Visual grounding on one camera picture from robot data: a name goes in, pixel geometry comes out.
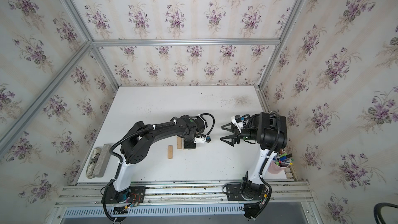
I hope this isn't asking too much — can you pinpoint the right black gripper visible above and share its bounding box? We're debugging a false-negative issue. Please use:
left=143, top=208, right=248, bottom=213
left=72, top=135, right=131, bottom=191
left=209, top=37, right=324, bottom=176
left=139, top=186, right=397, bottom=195
left=222, top=122, right=259, bottom=149

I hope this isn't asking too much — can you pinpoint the wooden block numbered 67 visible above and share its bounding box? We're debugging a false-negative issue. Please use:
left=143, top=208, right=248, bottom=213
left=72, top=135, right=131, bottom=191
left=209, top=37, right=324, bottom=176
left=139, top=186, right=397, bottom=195
left=177, top=136, right=182, bottom=149

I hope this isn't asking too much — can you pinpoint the wooden block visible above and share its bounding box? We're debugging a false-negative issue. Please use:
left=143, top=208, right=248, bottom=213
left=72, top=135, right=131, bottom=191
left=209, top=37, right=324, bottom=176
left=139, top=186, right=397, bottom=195
left=167, top=145, right=173, bottom=159

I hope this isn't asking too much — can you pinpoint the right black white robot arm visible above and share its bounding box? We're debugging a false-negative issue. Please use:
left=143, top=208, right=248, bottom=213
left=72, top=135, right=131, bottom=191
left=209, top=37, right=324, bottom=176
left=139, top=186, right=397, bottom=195
left=220, top=112, right=288, bottom=185

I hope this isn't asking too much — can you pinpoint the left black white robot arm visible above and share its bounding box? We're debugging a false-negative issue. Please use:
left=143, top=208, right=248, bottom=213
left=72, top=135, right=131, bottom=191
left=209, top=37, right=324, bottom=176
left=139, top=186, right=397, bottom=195
left=101, top=113, right=215, bottom=207

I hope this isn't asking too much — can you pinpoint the pink cup with pens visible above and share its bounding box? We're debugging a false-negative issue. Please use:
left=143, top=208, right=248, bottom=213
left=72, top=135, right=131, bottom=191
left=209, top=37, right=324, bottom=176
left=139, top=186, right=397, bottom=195
left=267, top=152, right=293, bottom=174

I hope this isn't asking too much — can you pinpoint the patterned rolled cloth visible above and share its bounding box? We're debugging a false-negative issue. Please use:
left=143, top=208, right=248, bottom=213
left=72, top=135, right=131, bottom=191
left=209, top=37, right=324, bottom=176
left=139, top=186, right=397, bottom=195
left=86, top=147, right=102, bottom=179

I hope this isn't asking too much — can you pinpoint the black chair edge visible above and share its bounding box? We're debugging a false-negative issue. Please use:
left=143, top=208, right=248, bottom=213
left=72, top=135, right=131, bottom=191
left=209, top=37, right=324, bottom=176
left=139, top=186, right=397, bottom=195
left=373, top=202, right=398, bottom=224

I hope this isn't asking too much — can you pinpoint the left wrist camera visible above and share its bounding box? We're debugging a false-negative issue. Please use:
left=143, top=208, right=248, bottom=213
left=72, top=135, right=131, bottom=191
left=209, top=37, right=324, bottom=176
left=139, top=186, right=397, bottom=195
left=194, top=135, right=211, bottom=144

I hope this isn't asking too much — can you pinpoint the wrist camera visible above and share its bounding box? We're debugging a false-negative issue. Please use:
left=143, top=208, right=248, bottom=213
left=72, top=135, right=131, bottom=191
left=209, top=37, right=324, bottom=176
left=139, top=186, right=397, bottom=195
left=231, top=115, right=244, bottom=130
left=194, top=135, right=211, bottom=144

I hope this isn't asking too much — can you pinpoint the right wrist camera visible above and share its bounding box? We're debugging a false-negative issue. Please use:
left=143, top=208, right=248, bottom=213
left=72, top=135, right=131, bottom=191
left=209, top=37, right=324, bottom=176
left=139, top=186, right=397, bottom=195
left=231, top=115, right=244, bottom=130

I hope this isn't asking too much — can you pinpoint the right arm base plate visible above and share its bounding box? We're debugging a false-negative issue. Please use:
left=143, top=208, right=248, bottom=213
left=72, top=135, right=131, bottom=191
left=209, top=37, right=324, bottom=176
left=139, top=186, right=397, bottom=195
left=222, top=181, right=272, bottom=220

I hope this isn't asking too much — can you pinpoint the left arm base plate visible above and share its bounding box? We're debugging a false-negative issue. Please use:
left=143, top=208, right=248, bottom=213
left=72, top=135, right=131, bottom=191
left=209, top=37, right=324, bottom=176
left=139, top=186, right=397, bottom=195
left=101, top=184, right=147, bottom=216

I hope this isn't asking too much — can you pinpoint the white vented cable duct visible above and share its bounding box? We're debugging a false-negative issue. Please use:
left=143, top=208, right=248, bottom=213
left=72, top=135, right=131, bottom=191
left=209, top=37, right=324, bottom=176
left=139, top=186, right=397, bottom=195
left=63, top=203, right=245, bottom=218

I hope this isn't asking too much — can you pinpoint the aluminium rail frame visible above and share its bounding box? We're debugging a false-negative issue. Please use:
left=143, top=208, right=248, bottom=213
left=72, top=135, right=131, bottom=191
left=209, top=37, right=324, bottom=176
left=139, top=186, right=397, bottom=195
left=55, top=180, right=314, bottom=207

